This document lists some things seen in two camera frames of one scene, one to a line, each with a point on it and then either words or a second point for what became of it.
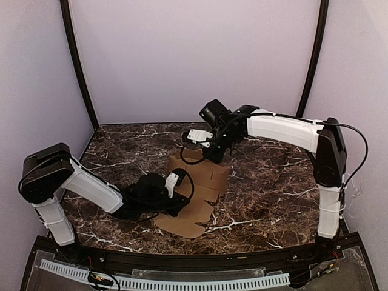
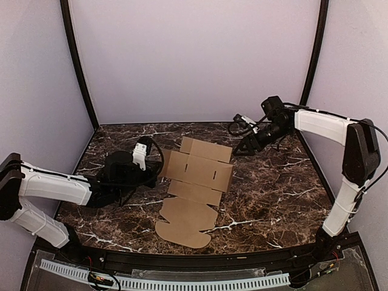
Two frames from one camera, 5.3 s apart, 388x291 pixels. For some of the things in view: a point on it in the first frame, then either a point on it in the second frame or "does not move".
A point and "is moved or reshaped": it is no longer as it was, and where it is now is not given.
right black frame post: (317, 53) does not move
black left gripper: (177, 203) → (149, 181)
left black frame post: (66, 16) does not move
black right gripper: (216, 157) → (247, 141)
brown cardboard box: (209, 178) is moved or reshaped
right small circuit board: (328, 267) does not move
